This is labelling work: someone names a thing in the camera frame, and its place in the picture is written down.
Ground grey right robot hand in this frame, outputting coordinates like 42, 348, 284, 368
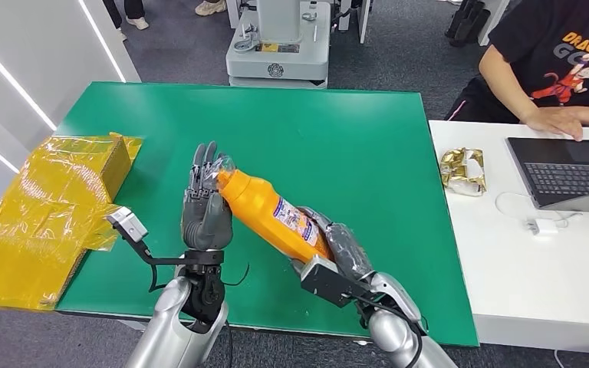
297, 205, 377, 283

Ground person's right hand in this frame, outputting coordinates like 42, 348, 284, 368
522, 107, 586, 142

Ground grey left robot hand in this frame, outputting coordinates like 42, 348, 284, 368
180, 141, 235, 252

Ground orange plastic bottle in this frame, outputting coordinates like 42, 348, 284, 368
216, 154, 334, 265

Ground dark grey laptop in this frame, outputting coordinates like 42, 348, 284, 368
505, 136, 589, 215

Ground person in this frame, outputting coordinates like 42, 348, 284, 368
195, 0, 229, 17
445, 0, 589, 142
102, 0, 150, 43

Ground white power adapter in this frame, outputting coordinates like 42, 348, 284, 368
526, 217, 560, 238

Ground gold foil wrapper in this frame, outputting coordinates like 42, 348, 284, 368
439, 147, 488, 198

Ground green table mat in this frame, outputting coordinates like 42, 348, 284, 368
55, 80, 480, 347

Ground black equipment legs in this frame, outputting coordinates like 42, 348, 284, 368
444, 0, 492, 48

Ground white desk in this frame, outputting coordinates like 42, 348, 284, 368
428, 120, 589, 357

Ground yellow film wrapped cardboard box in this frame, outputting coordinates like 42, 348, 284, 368
0, 132, 144, 312

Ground grey wheeled machine with column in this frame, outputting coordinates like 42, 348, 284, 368
225, 0, 333, 90

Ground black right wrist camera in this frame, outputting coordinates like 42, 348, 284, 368
299, 255, 372, 309

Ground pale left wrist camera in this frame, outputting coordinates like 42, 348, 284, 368
105, 205, 150, 244

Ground thin white cable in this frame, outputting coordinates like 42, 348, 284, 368
494, 190, 583, 229

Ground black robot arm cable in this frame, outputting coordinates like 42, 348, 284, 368
355, 294, 426, 368

